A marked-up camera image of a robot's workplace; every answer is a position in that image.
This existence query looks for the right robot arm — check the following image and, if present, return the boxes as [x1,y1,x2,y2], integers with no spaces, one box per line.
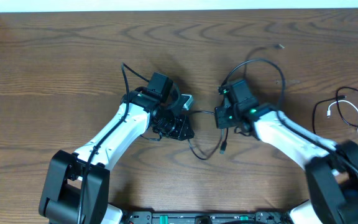
[215,87,358,223]

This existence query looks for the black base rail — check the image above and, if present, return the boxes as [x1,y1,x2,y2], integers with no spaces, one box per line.
[119,211,292,224]

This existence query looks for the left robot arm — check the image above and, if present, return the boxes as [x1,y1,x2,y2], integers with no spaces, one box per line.
[39,87,194,223]

